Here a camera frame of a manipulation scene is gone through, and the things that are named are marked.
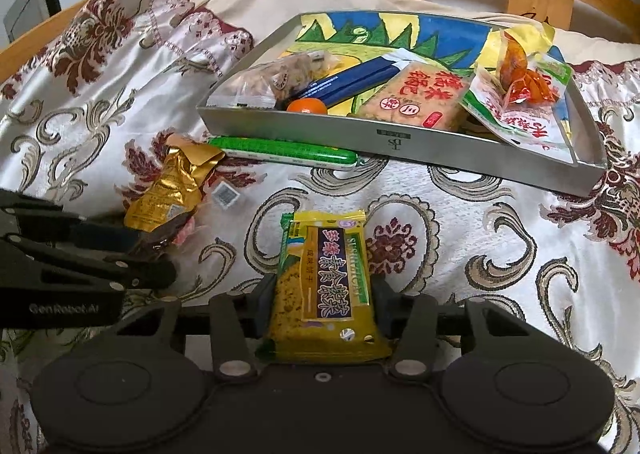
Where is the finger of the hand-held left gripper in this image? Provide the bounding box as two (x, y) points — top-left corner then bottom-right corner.
(0, 188), (147, 248)
(0, 235), (178, 292)

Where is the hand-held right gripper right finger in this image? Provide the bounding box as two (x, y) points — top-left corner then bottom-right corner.
(372, 279), (536, 381)

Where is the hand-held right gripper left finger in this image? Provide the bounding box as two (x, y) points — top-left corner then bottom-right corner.
(105, 279), (273, 381)

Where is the yellow green snack packet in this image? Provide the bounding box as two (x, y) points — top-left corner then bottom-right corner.
(255, 209), (394, 363)

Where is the gold foil snack packet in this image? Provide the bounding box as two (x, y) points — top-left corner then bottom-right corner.
(123, 133), (227, 236)

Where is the grey cardboard tray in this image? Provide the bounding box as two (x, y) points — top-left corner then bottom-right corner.
(196, 9), (609, 198)

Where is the white green snack packet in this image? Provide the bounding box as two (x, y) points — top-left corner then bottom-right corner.
(460, 51), (576, 153)

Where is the dark blue snack packet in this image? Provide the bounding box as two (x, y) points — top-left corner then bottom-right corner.
(287, 56), (391, 95)
(295, 65), (401, 107)

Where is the pink candy wrapper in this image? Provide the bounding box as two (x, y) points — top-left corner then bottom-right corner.
(170, 221), (199, 246)

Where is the floral satin blanket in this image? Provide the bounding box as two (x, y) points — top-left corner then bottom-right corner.
(0, 0), (640, 454)

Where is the small white square packet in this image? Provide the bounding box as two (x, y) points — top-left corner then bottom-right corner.
(210, 181), (247, 208)

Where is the green stick snack packet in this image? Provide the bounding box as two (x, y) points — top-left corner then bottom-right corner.
(207, 134), (359, 168)

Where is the orange mandarin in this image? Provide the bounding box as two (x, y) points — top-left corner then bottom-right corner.
(286, 98), (329, 115)

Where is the floral satin pillow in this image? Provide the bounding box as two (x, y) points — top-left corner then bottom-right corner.
(30, 0), (254, 95)

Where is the rice cracker packet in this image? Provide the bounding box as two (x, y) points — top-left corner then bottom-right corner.
(352, 60), (474, 133)

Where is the clear nut snack packet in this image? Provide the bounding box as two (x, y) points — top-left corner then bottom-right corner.
(207, 50), (342, 111)

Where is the orange red snack packet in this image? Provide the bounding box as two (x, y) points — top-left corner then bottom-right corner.
(492, 19), (564, 108)

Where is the colourful drawing paper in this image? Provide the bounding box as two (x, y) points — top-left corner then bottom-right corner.
(295, 11), (572, 135)

